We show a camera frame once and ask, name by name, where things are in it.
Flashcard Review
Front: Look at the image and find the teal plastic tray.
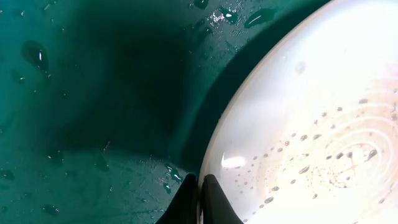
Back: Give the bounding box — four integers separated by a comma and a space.
1, 0, 323, 223

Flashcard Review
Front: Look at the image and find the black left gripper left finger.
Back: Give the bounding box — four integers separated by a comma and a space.
156, 174, 198, 224

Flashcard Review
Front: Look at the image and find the light blue plate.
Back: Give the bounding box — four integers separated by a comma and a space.
199, 0, 397, 224

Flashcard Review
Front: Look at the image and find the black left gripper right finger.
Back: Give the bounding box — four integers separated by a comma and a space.
201, 174, 243, 224

